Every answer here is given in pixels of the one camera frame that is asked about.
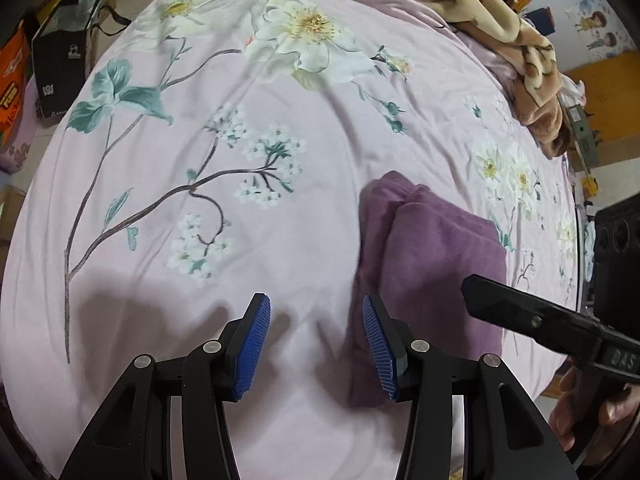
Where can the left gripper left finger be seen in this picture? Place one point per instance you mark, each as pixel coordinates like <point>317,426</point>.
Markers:
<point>242,341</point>

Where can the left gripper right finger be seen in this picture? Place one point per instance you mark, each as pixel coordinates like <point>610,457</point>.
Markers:
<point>389,342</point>

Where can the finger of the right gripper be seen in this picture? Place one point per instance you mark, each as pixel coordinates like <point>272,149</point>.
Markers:
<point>553,327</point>

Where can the purple knit pants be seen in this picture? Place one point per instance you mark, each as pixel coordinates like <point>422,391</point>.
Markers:
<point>416,249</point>

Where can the person's right hand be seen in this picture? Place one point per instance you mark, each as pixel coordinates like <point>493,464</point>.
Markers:
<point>618,417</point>

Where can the grey DUSTO shoe box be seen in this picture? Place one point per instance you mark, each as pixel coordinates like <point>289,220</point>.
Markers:
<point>585,142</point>

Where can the pink floral duvet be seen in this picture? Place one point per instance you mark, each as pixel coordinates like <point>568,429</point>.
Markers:
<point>220,148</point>

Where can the brown cardboard box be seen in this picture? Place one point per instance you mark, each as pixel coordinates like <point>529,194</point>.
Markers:
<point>12,200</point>

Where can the black bag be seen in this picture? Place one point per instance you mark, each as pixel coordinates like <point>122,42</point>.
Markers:
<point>64,51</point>

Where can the brown fleece blanket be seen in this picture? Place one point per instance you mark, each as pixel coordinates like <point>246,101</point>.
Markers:
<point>536,89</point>

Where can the orange cardboard box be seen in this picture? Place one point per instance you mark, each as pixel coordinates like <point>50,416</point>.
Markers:
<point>13,72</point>

